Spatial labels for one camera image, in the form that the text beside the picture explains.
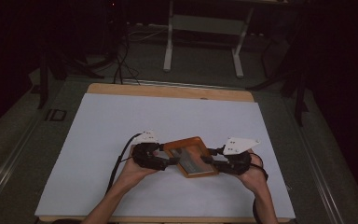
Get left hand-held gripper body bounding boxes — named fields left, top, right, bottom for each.
left=131, top=130, right=170, bottom=172

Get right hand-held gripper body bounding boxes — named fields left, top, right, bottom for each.
left=219, top=136, right=261, bottom=176

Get wooden picture frame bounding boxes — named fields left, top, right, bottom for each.
left=162, top=135, right=220, bottom=179

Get person's left hand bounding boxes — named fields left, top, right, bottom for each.
left=118, top=144, right=160, bottom=189

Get person's right hand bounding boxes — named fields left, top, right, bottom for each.
left=235, top=148, right=269, bottom=194

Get white table mat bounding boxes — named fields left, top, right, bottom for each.
left=34, top=92, right=296, bottom=219

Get black metal stand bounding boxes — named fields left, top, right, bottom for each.
left=36, top=46, right=105, bottom=110
left=246, top=36, right=311, bottom=127

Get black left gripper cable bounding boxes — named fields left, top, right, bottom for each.
left=105, top=132, right=144, bottom=195

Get metal floor rail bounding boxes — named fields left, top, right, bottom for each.
left=0, top=119, right=43, bottom=208
left=283, top=99, right=344, bottom=224

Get black floor cables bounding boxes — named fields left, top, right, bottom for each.
left=71, top=18, right=169, bottom=86

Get black rectangular floor bracket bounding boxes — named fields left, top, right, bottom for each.
left=45, top=108, right=68, bottom=122

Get white metal desk frame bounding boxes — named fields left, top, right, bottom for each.
left=162, top=0, right=255, bottom=79

